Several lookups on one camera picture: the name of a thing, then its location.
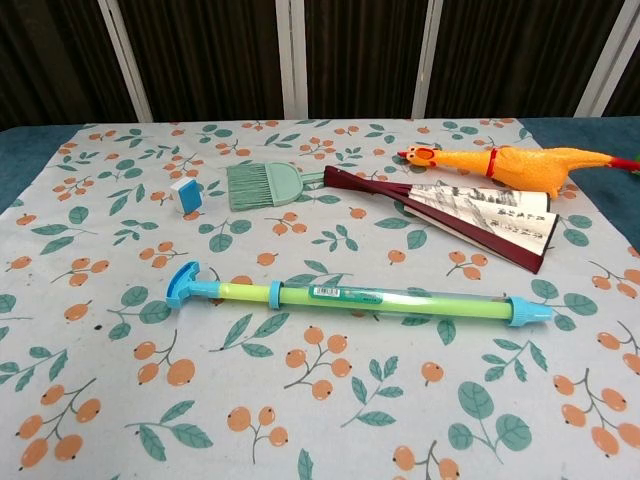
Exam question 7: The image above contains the blue green water pump toy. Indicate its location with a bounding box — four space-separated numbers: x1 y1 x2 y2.
164 260 555 330

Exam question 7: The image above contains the green dust brush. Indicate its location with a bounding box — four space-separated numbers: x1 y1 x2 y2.
225 160 326 213

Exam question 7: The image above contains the blue white block tile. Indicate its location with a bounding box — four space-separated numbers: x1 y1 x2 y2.
169 177 205 217

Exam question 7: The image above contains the fruit leaf print tablecloth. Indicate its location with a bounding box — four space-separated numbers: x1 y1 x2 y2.
0 117 640 480

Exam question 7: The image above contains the maroon paper folding fan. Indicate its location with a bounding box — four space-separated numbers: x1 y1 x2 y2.
322 164 560 275

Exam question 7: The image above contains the dark brown curtain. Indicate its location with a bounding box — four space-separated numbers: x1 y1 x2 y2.
0 0 640 130

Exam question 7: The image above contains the yellow rubber chicken toy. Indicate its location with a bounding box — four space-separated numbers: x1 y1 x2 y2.
397 142 640 200

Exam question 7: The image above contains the white frame post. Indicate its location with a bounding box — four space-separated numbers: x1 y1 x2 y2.
275 0 309 121
574 0 640 119
411 0 449 120
97 0 154 123

